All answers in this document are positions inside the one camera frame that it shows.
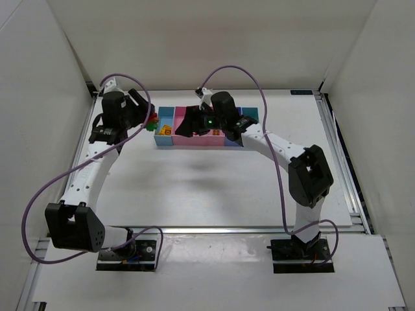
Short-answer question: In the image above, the yellow lego brick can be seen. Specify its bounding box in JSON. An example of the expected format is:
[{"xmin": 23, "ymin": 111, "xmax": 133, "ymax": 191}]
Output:
[{"xmin": 158, "ymin": 124, "xmax": 172, "ymax": 136}]

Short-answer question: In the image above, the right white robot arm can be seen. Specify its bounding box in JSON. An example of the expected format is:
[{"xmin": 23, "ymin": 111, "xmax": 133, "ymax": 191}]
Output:
[{"xmin": 174, "ymin": 88, "xmax": 333, "ymax": 256}]

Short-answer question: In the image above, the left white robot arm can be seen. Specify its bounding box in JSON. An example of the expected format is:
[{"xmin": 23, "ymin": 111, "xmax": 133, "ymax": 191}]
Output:
[{"xmin": 45, "ymin": 89, "xmax": 155, "ymax": 253}]

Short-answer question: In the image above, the large pink bin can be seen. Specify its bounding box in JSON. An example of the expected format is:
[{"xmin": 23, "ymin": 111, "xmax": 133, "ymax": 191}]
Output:
[{"xmin": 171, "ymin": 106, "xmax": 208, "ymax": 146}]

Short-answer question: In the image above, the narrow pink bin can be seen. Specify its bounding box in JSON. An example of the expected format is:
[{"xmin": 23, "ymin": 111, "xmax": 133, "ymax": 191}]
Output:
[{"xmin": 206, "ymin": 130, "xmax": 225, "ymax": 146}]

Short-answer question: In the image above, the purple green red lego stack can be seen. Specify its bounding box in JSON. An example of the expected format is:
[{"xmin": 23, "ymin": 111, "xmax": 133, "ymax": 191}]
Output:
[{"xmin": 145, "ymin": 112, "xmax": 160, "ymax": 132}]

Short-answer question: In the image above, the left light blue bin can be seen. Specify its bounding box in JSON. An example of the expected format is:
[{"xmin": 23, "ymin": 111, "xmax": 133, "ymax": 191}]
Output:
[{"xmin": 154, "ymin": 107, "xmax": 174, "ymax": 146}]

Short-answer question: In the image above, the light blue bin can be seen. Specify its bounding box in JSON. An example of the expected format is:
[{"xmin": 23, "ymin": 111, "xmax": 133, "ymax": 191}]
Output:
[
  {"xmin": 154, "ymin": 107, "xmax": 174, "ymax": 146},
  {"xmin": 242, "ymin": 107, "xmax": 259, "ymax": 122}
]

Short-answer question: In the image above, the dark blue bin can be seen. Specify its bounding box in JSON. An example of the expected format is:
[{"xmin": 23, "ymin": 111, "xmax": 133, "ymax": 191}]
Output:
[{"xmin": 224, "ymin": 107, "xmax": 242, "ymax": 147}]

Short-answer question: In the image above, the right light blue bin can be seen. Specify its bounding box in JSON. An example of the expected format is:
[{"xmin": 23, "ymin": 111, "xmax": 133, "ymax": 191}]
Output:
[{"xmin": 242, "ymin": 107, "xmax": 259, "ymax": 122}]

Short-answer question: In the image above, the white table board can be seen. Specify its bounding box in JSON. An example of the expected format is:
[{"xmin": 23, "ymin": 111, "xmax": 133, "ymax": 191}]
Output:
[{"xmin": 96, "ymin": 90, "xmax": 352, "ymax": 227}]

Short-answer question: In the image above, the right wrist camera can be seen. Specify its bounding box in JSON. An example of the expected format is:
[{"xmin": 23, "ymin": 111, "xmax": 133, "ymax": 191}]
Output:
[{"xmin": 195, "ymin": 87, "xmax": 213, "ymax": 111}]

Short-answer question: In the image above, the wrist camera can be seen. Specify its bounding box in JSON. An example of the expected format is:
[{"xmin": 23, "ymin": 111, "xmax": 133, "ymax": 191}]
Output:
[
  {"xmin": 195, "ymin": 87, "xmax": 213, "ymax": 111},
  {"xmin": 101, "ymin": 77, "xmax": 121, "ymax": 94}
]

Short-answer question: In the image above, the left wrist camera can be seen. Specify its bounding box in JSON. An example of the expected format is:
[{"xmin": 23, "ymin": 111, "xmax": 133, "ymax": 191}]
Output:
[{"xmin": 101, "ymin": 77, "xmax": 121, "ymax": 94}]

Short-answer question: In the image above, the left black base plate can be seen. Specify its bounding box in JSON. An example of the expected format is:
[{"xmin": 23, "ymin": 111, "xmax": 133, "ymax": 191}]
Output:
[{"xmin": 95, "ymin": 238, "xmax": 158, "ymax": 272}]

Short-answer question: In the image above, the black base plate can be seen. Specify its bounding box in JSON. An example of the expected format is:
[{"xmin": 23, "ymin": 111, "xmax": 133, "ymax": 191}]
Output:
[
  {"xmin": 267, "ymin": 238, "xmax": 335, "ymax": 274},
  {"xmin": 95, "ymin": 238, "xmax": 158, "ymax": 272}
]

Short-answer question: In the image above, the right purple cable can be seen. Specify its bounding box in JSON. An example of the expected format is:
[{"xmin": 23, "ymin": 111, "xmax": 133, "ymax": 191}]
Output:
[{"xmin": 200, "ymin": 65, "xmax": 340, "ymax": 265}]

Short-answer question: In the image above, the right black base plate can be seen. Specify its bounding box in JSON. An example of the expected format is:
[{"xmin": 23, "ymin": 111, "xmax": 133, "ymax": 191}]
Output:
[{"xmin": 267, "ymin": 238, "xmax": 335, "ymax": 274}]

